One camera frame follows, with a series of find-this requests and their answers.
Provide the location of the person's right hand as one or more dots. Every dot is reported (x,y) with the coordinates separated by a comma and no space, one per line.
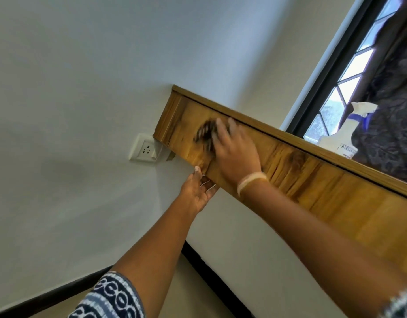
(238,155)

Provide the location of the person's left hand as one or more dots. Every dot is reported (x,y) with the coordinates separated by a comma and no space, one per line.
(195,193)

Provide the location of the white spray bottle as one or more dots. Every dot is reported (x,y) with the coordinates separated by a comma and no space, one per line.
(336,142)

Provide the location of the navy patterned sleeve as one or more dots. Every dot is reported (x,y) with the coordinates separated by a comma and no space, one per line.
(110,298)
(400,304)

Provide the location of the brown leaf-patterned curtain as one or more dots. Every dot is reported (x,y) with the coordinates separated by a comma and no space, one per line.
(392,112)

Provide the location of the person's right forearm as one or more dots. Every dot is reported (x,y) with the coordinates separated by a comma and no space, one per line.
(322,248)

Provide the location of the white wall socket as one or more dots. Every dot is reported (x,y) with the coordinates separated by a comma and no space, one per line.
(145,149)

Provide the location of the striped brown cloth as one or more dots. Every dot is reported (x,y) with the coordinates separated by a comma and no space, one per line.
(205,132)

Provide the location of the navy patterned left sleeve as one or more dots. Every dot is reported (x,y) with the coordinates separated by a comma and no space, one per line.
(110,298)

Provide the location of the navy patterned right sleeve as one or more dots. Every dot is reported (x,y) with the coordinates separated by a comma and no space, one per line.
(400,304)

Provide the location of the wooden wall shelf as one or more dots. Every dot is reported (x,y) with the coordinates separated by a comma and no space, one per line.
(339,198)

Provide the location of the gold bangles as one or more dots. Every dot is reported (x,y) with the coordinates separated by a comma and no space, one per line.
(251,180)

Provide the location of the black window frame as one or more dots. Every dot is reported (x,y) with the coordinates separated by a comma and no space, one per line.
(322,86)

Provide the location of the person's left forearm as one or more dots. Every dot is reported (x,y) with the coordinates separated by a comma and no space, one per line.
(157,258)

